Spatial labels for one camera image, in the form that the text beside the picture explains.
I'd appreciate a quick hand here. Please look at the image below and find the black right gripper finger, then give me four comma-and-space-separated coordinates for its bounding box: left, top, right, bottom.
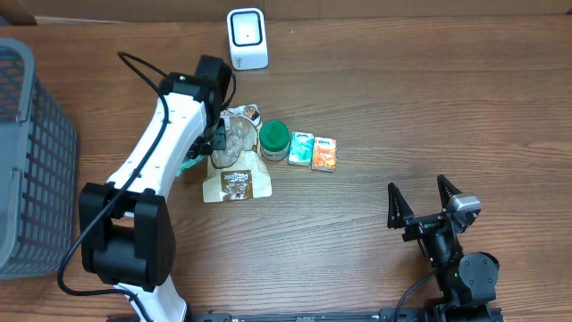
437, 174, 461, 208
387, 182, 415, 229

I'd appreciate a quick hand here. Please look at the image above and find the teal snack packet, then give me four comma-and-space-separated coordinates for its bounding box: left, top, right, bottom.
176, 156, 203, 177

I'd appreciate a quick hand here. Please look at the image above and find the clear snack bag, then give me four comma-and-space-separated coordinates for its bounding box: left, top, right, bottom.
203, 104, 273, 203

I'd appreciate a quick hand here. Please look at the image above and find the green lid jar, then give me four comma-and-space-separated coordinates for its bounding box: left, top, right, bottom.
258, 120, 290, 161

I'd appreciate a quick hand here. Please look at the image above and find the teal Kleenex tissue pack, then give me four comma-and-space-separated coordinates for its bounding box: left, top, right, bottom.
288, 131, 315, 167

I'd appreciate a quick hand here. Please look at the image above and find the orange Kleenex tissue pack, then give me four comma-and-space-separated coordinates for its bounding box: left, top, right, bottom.
311, 137, 337, 172

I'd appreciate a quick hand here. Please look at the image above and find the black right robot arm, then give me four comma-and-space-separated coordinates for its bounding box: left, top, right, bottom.
387, 174, 503, 321

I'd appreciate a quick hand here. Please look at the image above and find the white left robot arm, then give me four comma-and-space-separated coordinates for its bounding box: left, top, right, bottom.
71, 55, 236, 321

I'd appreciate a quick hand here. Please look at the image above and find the white barcode scanner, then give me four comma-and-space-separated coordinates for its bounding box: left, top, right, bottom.
227, 7, 269, 71

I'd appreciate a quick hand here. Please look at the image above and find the grey plastic basket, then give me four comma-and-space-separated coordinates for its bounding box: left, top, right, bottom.
1, 38, 80, 280

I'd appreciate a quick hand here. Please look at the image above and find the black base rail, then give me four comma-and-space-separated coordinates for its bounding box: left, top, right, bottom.
106, 306, 506, 322

